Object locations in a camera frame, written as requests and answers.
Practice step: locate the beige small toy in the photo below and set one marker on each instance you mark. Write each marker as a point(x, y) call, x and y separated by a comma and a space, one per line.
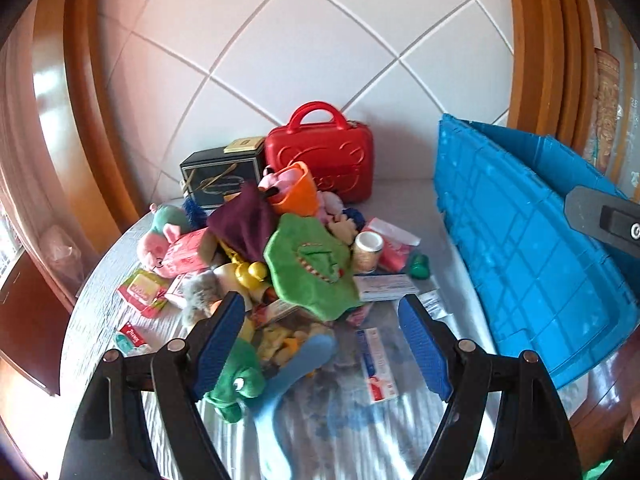
point(342, 230)

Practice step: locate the light blue plush toy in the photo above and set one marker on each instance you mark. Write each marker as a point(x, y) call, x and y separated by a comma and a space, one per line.
point(280, 400)

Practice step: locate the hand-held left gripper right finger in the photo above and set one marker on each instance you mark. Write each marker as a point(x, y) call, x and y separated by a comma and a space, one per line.
point(422, 345)

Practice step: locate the pink pig plush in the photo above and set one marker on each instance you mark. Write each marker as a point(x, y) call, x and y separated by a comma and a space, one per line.
point(155, 250)

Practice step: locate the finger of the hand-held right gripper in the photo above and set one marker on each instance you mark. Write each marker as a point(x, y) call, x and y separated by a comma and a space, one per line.
point(590, 210)

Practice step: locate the white flat medicine box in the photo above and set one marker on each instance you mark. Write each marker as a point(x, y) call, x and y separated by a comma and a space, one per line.
point(390, 287)

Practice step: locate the blue plastic crate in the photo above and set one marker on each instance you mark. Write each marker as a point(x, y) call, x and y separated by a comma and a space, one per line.
point(515, 240)

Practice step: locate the white red-striped medicine box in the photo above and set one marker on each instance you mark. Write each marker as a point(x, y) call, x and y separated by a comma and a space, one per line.
point(377, 367)

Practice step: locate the purple cloth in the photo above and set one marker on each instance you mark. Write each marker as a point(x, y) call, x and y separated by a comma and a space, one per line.
point(245, 220)

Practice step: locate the yellow rubber duck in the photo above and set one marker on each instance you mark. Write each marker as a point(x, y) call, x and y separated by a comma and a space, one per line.
point(250, 274)

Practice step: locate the red small suitcase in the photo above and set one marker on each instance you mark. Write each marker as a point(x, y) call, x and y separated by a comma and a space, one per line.
point(330, 155)

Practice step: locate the orange plastic cup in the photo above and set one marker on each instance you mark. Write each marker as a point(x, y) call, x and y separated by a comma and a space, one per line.
point(300, 192)

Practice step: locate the green plush crocodile cushion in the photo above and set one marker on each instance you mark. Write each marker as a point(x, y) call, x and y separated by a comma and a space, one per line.
point(305, 265)

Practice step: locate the small white sachet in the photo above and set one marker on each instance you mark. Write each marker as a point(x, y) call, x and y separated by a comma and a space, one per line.
point(434, 304)

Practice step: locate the patterned wall hanging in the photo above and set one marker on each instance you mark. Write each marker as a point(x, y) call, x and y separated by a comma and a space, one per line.
point(606, 105)

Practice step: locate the pink plastic packet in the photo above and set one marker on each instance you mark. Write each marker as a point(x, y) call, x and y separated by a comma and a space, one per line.
point(395, 245)

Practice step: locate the dark green plush toy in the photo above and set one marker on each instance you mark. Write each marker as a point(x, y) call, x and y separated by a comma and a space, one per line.
point(237, 385)

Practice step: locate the pale pink plush toy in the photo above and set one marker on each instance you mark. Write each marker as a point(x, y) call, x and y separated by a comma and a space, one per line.
point(330, 205)

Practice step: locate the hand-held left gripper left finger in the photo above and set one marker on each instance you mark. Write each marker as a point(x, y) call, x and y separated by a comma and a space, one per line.
point(222, 340)

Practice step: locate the wooden door frame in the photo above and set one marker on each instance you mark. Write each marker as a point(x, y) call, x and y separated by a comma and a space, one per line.
point(100, 85)
point(550, 35)

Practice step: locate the blue fuzzy toy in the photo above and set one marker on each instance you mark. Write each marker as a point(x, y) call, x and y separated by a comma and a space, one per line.
point(194, 215)

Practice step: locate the pink cardboard box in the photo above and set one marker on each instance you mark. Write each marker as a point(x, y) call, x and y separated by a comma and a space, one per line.
point(187, 252)

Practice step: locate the small red-green packet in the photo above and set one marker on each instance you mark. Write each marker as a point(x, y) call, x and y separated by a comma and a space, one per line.
point(131, 337)

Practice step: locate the black gift box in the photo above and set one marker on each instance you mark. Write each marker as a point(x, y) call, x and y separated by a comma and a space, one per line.
point(215, 180)

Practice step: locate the clear bag of yellow toys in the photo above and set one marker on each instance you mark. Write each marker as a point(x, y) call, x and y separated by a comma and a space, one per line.
point(290, 340)

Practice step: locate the dark wooden cabinet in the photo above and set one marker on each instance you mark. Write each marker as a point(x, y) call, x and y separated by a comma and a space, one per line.
point(30, 325)

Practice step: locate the pastel tissue packet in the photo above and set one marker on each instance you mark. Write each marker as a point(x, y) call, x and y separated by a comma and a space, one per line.
point(142, 292)

